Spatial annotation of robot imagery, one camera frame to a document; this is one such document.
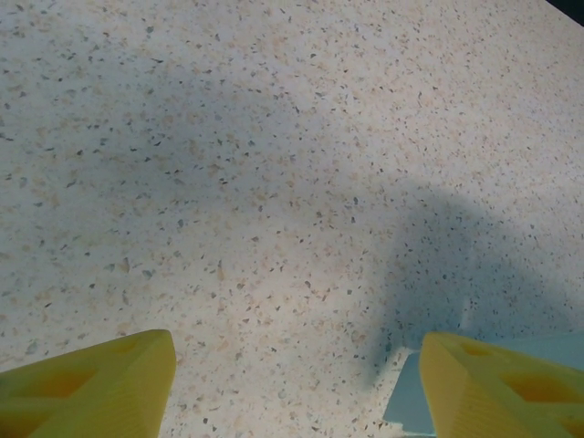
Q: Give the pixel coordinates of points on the light blue paper box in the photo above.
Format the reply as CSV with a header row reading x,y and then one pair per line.
x,y
403,397

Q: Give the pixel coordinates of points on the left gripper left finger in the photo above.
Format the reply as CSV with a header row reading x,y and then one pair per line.
x,y
91,388

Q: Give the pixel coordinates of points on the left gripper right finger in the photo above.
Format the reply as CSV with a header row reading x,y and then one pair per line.
x,y
493,392

